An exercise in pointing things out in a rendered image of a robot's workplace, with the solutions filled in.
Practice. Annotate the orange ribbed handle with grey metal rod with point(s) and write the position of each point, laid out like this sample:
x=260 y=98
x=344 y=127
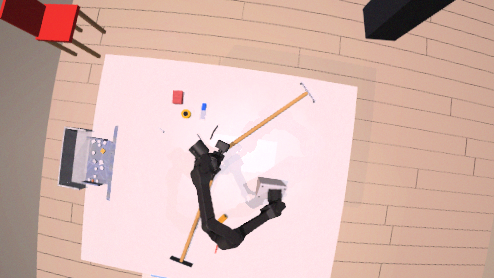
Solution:
x=223 y=218

